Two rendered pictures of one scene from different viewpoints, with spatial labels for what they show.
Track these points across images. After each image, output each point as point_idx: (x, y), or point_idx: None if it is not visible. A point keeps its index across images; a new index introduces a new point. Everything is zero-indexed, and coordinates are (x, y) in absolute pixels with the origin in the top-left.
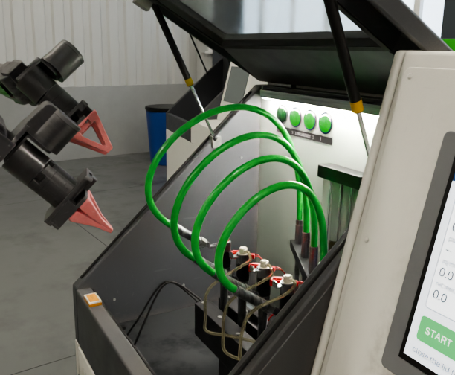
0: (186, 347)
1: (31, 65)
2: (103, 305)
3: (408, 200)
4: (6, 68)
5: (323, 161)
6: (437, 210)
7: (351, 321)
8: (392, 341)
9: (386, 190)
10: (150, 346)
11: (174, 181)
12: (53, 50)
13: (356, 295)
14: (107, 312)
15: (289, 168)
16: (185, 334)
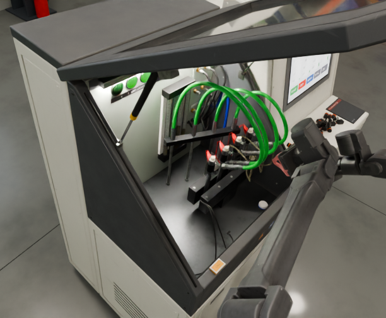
0: (191, 232)
1: (327, 149)
2: (217, 259)
3: (282, 64)
4: (331, 171)
5: (155, 92)
6: (290, 60)
7: (273, 113)
8: (284, 104)
9: (276, 67)
10: (197, 251)
11: (146, 190)
12: (318, 130)
13: (273, 105)
14: (224, 252)
15: (127, 117)
16: (176, 237)
